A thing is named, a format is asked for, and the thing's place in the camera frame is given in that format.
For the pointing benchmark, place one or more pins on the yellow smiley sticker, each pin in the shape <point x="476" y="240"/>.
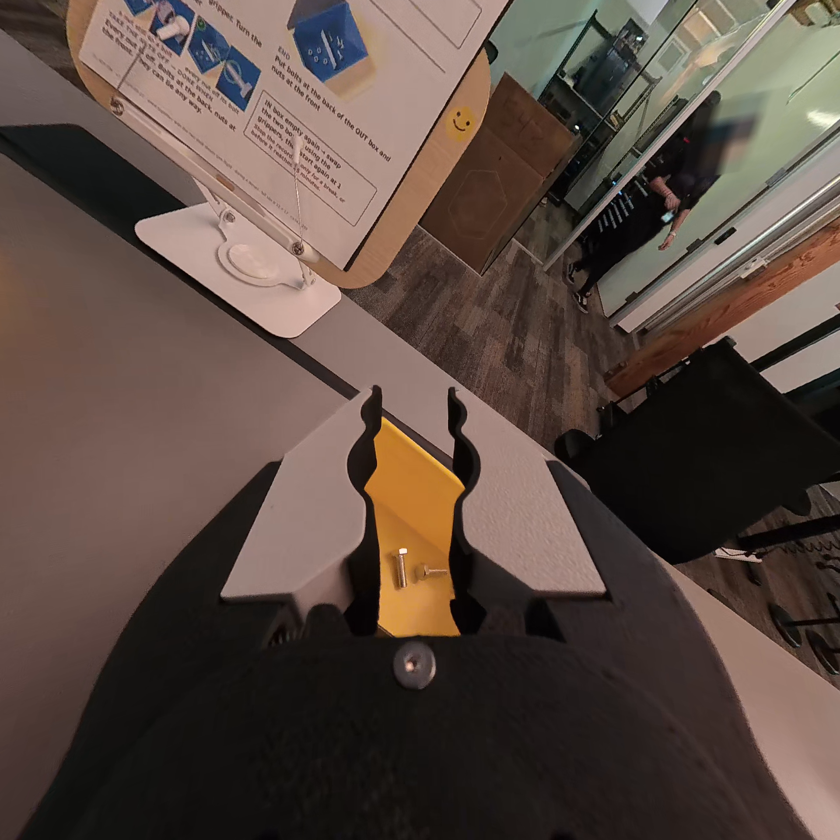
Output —
<point x="461" y="123"/>

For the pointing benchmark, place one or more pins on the steel hex bolt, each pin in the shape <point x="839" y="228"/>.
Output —
<point x="433" y="572"/>
<point x="400" y="568"/>

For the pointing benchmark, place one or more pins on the tall black pole stand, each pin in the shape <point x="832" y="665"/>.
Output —
<point x="794" y="533"/>

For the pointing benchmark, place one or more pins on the black metal shelf rack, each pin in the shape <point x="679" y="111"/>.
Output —
<point x="610" y="65"/>

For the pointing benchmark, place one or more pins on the black office chair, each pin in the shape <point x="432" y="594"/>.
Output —
<point x="689" y="472"/>

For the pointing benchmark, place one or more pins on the wooden support post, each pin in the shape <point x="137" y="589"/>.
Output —
<point x="722" y="308"/>

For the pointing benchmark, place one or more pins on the brown cardboard box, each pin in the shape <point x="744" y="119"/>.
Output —
<point x="499" y="177"/>

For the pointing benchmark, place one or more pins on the wooden sign board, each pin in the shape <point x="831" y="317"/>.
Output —
<point x="426" y="197"/>

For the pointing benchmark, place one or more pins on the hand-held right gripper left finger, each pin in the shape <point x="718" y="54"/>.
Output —
<point x="295" y="525"/>

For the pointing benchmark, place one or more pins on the yellow divided plastic bin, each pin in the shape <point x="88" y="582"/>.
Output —
<point x="407" y="499"/>

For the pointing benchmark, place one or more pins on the instruction sheet on stand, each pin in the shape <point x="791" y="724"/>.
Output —
<point x="190" y="249"/>

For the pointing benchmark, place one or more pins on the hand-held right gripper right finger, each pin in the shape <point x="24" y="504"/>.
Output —
<point x="525" y="525"/>

